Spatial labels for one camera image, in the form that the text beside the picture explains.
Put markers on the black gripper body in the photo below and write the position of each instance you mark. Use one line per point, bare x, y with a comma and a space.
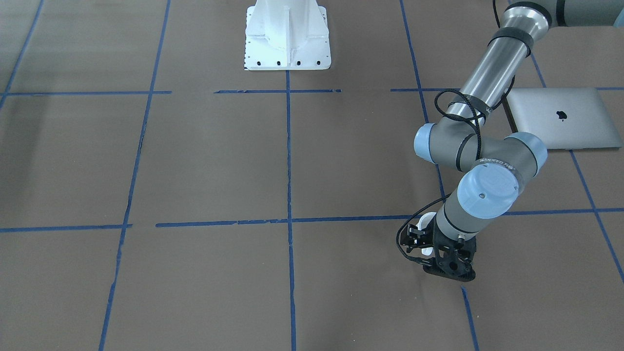
416, 236

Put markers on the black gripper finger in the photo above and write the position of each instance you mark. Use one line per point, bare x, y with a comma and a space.
424, 248
410, 234

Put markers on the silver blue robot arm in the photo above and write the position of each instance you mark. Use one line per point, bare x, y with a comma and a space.
495, 171

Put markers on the grey closed laptop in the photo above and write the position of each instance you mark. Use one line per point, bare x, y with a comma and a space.
563, 118

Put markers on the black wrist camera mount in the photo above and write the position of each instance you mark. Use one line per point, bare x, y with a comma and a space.
452, 259

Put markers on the white pedestal column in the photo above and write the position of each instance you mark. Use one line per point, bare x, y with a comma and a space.
287, 35

